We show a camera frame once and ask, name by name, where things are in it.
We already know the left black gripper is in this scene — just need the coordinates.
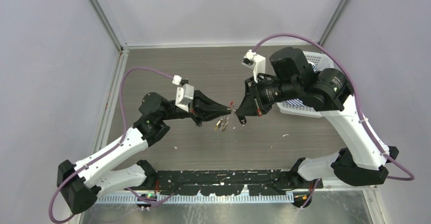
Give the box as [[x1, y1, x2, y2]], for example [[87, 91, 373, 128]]
[[159, 87, 231, 126]]

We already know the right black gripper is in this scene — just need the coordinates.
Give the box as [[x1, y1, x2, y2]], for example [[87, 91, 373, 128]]
[[237, 73, 300, 116]]

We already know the black key fob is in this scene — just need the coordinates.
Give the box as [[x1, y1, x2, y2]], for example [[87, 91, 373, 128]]
[[238, 116, 247, 125]]

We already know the metal spring coil keyring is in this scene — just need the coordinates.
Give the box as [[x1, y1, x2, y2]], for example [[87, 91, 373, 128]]
[[216, 115, 229, 132]]

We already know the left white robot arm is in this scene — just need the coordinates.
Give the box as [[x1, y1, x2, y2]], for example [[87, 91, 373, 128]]
[[57, 90, 232, 214]]

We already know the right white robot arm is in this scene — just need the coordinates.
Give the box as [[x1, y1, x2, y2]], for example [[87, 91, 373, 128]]
[[235, 47, 398, 189]]

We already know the blue striped cloth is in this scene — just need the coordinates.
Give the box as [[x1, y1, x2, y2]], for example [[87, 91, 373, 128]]
[[286, 62, 318, 107]]

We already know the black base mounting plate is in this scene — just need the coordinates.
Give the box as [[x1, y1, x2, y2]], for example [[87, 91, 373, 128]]
[[124, 169, 324, 197]]

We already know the white plastic basket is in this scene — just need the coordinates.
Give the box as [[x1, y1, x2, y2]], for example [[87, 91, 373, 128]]
[[276, 51, 334, 118]]

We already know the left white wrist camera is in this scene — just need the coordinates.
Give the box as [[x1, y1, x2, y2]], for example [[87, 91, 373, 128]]
[[172, 75, 194, 112]]

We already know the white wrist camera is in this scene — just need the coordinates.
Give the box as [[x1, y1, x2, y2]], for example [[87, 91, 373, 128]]
[[172, 75, 194, 112], [242, 49, 266, 83]]

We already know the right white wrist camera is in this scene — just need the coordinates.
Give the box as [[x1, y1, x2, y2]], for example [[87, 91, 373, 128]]
[[242, 49, 266, 83]]

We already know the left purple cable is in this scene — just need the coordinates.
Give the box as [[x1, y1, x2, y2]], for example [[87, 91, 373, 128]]
[[48, 66, 181, 224]]

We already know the purple cable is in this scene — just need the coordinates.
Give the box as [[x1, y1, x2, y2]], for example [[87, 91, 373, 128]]
[[252, 33, 415, 210], [48, 66, 181, 224]]

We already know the aluminium frame rail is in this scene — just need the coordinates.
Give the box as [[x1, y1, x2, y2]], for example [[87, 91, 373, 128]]
[[72, 167, 377, 205]]

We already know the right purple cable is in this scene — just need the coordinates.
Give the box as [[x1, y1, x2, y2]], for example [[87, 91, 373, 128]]
[[252, 33, 415, 210]]

